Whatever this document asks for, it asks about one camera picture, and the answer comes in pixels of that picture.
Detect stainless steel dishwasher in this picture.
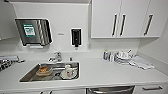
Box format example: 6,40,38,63
85,85,136,94

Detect black soap dispenser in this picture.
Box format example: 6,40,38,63
69,27,83,48

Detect small chrome soap pump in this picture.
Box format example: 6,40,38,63
68,55,74,62

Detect blue dish soap bottle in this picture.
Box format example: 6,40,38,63
102,48,110,62

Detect white mug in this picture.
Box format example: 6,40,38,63
64,64,74,75

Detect small white bottle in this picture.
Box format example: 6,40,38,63
108,52,115,63

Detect white patterned bowl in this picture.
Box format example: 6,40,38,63
60,69,79,80

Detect chrome sink faucet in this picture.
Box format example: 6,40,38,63
47,50,64,63

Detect orange sponge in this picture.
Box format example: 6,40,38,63
38,66,50,73

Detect grey bowl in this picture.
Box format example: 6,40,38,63
35,66,55,77

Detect grey paper towel dispenser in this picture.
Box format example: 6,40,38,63
14,17,54,48

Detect stack of white dishes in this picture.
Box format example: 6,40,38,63
128,55,156,71

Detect white base cabinet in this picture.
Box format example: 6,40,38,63
0,88,87,94

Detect steel kitchen sink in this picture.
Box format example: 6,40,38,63
18,61,81,84

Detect white drawer unit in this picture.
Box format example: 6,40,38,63
133,83,167,94

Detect white wall outlet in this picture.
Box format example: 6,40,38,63
86,41,92,49

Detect small grey wall label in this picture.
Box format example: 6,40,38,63
56,31,65,36

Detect white three-door wall cabinet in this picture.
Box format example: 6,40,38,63
90,0,168,39

